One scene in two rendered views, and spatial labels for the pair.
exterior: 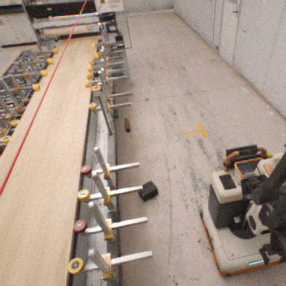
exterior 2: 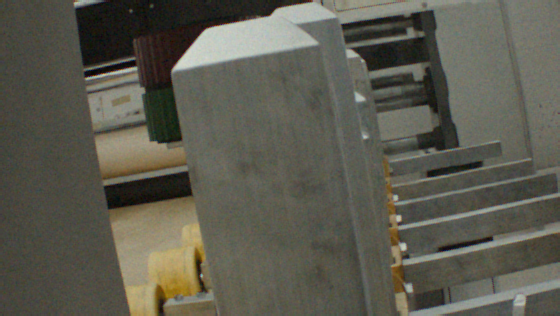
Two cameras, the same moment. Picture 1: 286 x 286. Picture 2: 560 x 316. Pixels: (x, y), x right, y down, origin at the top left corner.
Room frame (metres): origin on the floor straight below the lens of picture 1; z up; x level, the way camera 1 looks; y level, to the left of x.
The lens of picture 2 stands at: (1.89, 0.63, 1.14)
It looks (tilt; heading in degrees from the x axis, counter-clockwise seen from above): 3 degrees down; 15
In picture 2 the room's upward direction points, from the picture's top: 10 degrees counter-clockwise
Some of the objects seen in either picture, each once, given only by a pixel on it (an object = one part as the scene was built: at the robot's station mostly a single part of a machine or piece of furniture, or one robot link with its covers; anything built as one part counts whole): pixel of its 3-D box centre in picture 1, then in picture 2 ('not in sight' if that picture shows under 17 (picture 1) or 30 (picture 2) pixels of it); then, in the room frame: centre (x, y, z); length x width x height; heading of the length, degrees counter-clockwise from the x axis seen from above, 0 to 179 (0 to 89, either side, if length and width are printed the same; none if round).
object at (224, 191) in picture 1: (245, 196); not in sight; (1.05, -0.57, 0.59); 0.55 x 0.34 x 0.83; 99
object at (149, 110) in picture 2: not in sight; (209, 105); (2.41, 0.79, 1.14); 0.06 x 0.06 x 0.02
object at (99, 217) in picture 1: (103, 226); not in sight; (0.69, 0.47, 0.90); 0.04 x 0.04 x 0.48; 9
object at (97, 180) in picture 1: (105, 195); not in sight; (0.94, 0.51, 0.88); 0.04 x 0.04 x 0.48; 9
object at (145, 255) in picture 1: (115, 262); not in sight; (0.49, 0.39, 0.83); 0.43 x 0.03 x 0.04; 99
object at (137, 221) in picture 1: (115, 226); not in sight; (0.74, 0.43, 0.80); 0.43 x 0.03 x 0.04; 99
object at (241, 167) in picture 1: (250, 171); not in sight; (1.07, -0.56, 0.87); 0.23 x 0.15 x 0.11; 99
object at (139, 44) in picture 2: not in sight; (199, 51); (2.41, 0.79, 1.16); 0.06 x 0.06 x 0.02
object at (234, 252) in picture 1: (240, 231); not in sight; (0.96, -0.58, 0.16); 0.67 x 0.64 x 0.25; 9
